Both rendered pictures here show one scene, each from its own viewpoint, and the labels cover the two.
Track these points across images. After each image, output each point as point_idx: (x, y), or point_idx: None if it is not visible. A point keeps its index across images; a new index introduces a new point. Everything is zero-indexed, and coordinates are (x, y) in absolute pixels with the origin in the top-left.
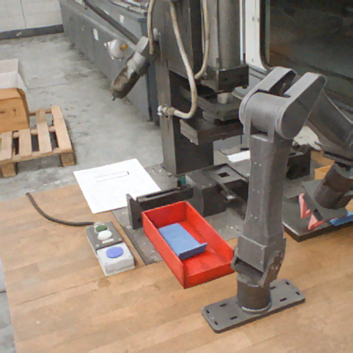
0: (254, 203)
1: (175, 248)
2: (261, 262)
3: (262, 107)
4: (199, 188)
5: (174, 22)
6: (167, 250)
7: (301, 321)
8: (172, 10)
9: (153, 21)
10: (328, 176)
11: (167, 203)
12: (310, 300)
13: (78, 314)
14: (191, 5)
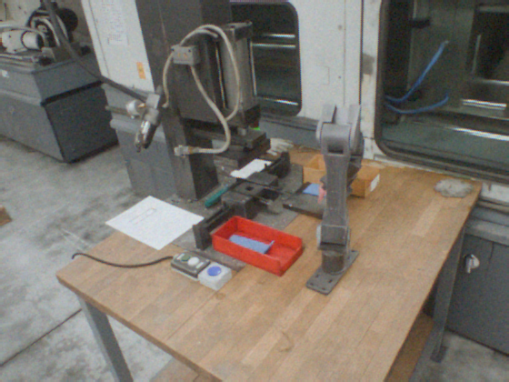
0: (334, 200)
1: None
2: (344, 237)
3: (335, 134)
4: (241, 203)
5: (197, 80)
6: (255, 255)
7: (367, 266)
8: (194, 71)
9: (155, 80)
10: None
11: (221, 222)
12: (361, 252)
13: (224, 325)
14: (211, 65)
